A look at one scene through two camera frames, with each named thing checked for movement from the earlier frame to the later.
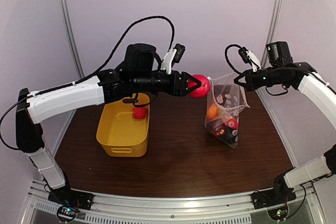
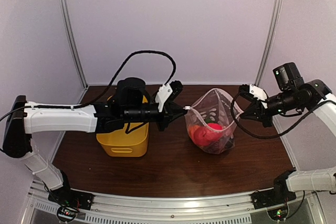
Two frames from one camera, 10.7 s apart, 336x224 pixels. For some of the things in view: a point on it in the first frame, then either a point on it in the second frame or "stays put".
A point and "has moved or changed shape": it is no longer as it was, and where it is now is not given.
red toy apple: x=139 y=113 has moved or changed shape
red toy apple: x=201 y=91 to x=204 y=136
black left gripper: x=179 y=89 to x=169 y=114
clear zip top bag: x=226 y=101 has moved or changed shape
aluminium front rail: x=239 y=208 stays put
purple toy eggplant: x=230 y=137 to x=219 y=145
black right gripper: x=251 y=85 to x=258 y=113
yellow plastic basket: x=120 y=135 stays put
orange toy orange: x=212 y=112 to x=191 y=129
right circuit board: x=279 y=213 stays put
